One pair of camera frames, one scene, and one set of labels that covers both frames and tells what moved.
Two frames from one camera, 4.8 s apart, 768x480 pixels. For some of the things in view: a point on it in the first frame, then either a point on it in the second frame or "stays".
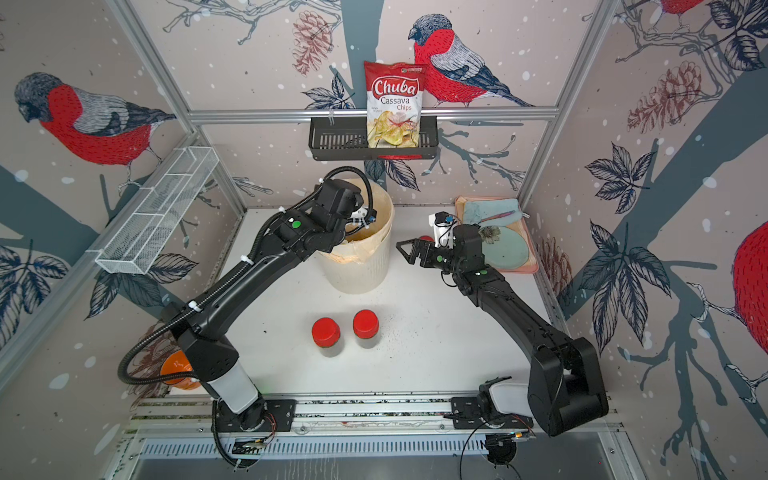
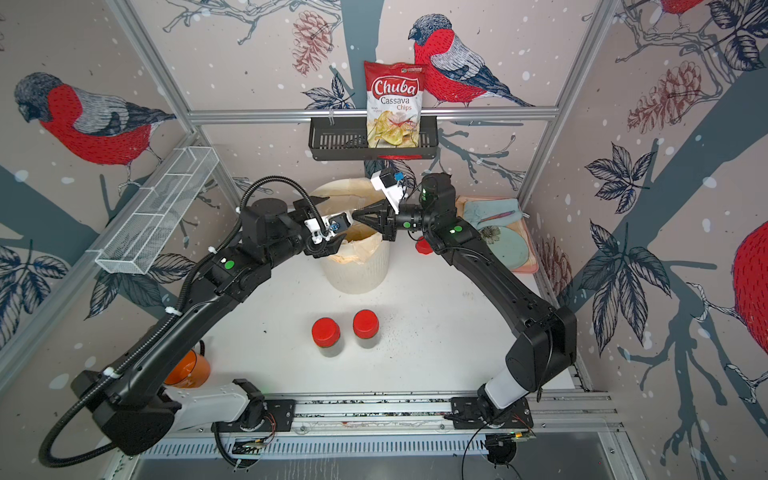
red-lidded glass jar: (366, 325) stays
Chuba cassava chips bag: (394, 92) stays
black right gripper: (425, 248) to (380, 215)
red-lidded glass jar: (326, 333) stays
